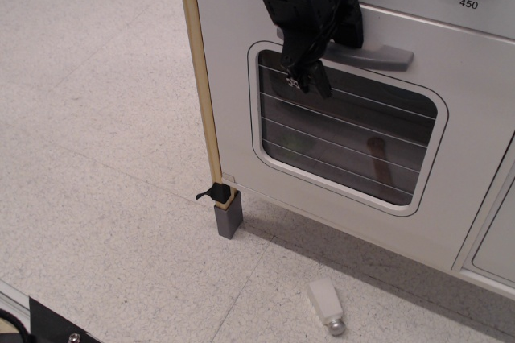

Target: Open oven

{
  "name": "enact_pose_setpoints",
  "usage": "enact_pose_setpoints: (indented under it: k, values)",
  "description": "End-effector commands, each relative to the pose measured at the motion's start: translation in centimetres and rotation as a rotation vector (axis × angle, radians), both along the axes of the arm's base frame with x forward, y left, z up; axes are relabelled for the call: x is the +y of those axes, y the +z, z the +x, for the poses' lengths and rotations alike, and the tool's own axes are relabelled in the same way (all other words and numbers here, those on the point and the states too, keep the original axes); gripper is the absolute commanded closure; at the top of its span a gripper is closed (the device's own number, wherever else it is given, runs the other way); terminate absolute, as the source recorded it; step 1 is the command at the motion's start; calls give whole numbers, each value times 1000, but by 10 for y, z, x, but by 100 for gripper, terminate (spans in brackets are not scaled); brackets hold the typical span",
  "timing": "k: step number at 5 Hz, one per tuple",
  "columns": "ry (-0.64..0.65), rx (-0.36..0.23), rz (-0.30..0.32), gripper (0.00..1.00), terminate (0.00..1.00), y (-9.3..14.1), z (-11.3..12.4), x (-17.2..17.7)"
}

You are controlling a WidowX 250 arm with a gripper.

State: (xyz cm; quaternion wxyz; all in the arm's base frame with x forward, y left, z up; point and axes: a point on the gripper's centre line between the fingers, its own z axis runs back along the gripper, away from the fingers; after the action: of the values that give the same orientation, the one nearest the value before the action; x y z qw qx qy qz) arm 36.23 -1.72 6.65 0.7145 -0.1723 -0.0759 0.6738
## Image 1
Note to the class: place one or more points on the white toy kitchen cabinet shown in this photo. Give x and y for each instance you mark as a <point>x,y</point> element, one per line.
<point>362,117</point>

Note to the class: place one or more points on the white oven door with window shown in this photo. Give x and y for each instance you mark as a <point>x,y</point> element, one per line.
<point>342,125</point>

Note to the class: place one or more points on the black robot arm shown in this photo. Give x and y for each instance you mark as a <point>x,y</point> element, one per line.
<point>308,26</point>

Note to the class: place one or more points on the grey plastic foot cap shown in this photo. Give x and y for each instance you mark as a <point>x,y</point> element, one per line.
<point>228,220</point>

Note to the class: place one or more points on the white salt shaker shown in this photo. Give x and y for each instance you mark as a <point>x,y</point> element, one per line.
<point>326,303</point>

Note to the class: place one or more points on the white cabinet door right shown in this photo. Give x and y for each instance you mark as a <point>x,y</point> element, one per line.
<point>494,256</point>

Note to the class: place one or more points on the light wooden corner post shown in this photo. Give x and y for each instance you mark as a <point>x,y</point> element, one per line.
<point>192,17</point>

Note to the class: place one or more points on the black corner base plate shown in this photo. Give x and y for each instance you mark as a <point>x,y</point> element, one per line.
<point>49,326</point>

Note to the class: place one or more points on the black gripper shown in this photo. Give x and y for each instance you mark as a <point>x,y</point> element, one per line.
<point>318,14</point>

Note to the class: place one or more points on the black tape strip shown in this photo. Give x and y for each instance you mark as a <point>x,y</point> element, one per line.
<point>217,192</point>

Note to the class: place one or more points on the wooden slotted spatula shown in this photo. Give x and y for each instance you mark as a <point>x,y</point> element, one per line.
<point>376,148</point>

